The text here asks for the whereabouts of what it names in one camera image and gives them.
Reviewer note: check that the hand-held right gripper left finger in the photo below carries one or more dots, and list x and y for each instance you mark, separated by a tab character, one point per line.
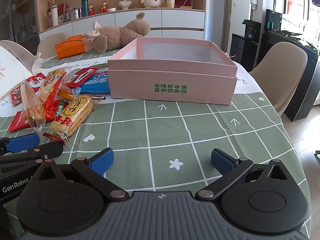
101	161

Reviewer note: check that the white sideboard cabinet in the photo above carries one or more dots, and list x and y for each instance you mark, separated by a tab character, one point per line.
175	20

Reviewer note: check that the glass mug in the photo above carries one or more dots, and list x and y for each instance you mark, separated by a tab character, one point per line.
63	18

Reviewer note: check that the yellow rice cracker packet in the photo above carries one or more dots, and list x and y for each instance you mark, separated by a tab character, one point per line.
72	116

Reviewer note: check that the red packet white label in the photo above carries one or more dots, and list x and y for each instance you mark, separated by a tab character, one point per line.
82	76
35	80

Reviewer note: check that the white printed paper bag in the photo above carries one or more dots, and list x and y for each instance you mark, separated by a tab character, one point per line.
10	75

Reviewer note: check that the small red snack packet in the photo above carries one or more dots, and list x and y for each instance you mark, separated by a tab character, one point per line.
16	96

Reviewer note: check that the red orange rice cracker packet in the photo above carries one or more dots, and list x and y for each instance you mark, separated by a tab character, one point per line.
51	87

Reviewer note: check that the small orange snack packet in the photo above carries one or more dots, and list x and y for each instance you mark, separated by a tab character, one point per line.
66	94

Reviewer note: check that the translucent white chair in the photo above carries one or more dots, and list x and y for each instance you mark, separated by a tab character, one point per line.
15	48

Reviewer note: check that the steel mug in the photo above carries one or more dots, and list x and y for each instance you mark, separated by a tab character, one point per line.
75	13

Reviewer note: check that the pink cardboard box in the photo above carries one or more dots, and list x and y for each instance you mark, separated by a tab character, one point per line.
175	85

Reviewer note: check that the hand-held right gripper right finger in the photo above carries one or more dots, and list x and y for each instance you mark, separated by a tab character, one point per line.
222	161

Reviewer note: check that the black water dispenser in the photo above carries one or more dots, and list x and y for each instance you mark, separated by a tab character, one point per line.
246	45

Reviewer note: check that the beige chair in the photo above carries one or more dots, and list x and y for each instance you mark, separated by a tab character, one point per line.
282	67
50	42

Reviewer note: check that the orange tissue pouch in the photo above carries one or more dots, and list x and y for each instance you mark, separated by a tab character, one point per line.
68	47

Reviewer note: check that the green label snack packet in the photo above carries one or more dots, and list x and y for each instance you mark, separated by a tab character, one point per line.
60	107

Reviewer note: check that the blue thermos bottle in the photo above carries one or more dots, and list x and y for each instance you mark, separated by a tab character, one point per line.
84	7

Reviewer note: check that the white vase with flowers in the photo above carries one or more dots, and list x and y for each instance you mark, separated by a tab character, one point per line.
124	4

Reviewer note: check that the glass door cabinet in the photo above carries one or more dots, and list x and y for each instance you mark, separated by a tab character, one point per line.
17	12

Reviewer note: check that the brown plush bear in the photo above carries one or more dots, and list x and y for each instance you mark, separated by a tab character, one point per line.
112	35

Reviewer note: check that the red figurine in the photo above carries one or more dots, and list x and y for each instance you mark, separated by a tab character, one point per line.
104	7
91	10

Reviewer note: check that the red gift bag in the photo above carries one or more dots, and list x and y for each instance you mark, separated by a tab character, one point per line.
64	8

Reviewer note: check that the yellow white cup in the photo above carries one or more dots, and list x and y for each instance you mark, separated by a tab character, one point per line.
170	1

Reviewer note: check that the blue snack packet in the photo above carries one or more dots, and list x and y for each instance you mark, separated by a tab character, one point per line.
97	83

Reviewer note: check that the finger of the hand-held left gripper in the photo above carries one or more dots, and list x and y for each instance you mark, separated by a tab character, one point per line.
50	148
23	142

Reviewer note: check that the plain red snack packet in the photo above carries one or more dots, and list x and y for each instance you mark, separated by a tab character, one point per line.
18	121

